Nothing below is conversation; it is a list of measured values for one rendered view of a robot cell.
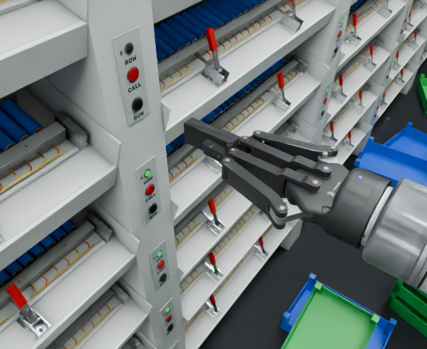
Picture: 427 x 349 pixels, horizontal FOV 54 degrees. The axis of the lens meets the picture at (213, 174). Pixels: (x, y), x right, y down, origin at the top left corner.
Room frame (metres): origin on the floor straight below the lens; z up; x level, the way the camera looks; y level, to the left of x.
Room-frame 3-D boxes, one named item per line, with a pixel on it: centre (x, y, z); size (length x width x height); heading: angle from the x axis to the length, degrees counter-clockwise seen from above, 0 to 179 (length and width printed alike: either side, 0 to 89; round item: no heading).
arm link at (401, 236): (0.26, -0.18, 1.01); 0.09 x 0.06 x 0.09; 143
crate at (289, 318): (0.66, -0.40, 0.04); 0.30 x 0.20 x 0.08; 53
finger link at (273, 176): (0.33, -0.06, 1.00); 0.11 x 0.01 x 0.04; 55
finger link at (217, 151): (0.36, 0.00, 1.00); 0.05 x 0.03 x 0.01; 53
